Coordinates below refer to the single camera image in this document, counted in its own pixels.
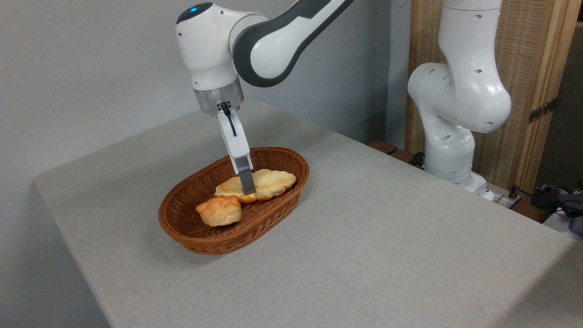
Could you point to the dark metal hinge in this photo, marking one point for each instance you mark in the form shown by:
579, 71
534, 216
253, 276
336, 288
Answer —
542, 110

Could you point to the white power strip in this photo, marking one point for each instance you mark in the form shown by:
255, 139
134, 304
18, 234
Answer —
503, 200

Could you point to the brown wicker basket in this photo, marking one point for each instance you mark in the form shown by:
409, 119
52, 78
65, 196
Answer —
191, 241

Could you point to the round bread roll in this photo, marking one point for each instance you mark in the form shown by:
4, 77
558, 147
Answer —
218, 212

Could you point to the grey tablecloth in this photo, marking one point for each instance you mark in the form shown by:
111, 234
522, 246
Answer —
387, 250

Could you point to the dark grey bag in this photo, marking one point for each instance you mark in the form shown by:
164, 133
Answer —
575, 214

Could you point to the wooden rattan folding screen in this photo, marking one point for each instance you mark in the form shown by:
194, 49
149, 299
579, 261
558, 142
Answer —
519, 54

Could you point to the long braided bread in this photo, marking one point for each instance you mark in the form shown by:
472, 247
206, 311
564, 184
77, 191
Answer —
273, 180

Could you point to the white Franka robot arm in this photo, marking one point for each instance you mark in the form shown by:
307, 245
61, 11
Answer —
209, 50

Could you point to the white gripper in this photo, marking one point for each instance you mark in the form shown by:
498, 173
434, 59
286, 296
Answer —
237, 146

